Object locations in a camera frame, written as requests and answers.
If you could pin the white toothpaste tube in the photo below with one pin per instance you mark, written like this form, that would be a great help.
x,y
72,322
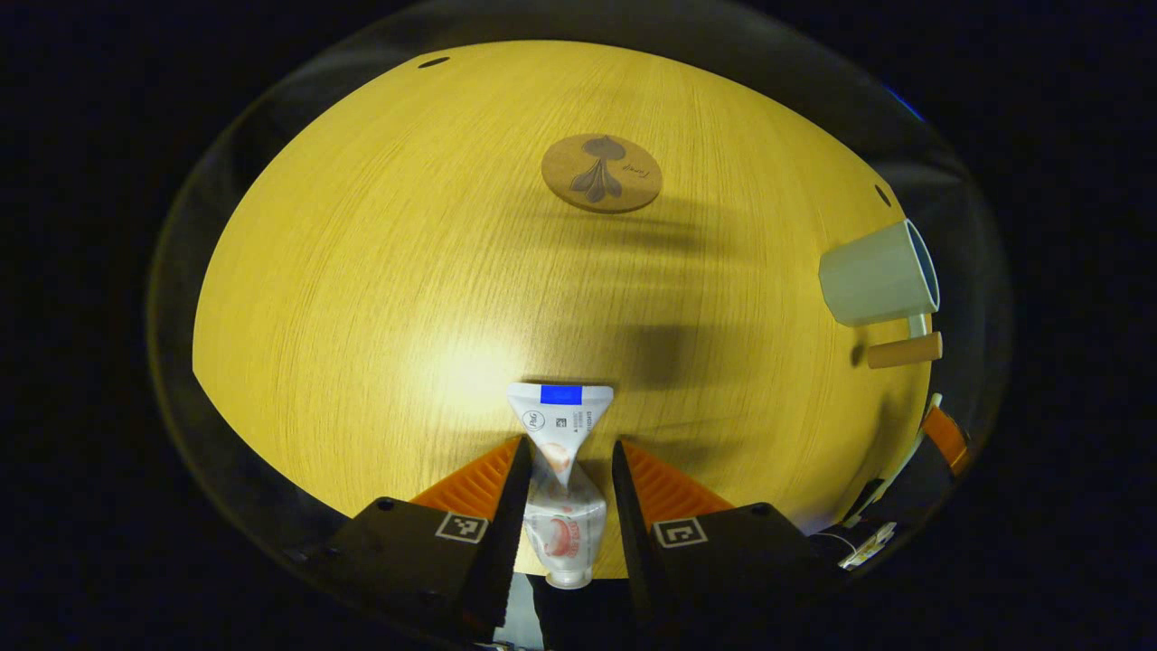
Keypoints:
x,y
560,425

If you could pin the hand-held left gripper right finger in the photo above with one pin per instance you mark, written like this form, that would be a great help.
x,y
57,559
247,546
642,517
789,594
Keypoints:
x,y
633,542

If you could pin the yellow wooden desktop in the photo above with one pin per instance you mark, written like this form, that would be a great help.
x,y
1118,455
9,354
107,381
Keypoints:
x,y
407,271

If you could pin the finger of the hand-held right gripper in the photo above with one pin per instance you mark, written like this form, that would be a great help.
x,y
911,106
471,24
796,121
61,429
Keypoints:
x,y
904,481

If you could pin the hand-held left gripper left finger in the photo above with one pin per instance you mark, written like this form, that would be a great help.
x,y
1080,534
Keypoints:
x,y
504,542

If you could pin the round cork coaster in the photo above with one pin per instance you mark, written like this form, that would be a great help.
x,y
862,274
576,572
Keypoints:
x,y
601,174

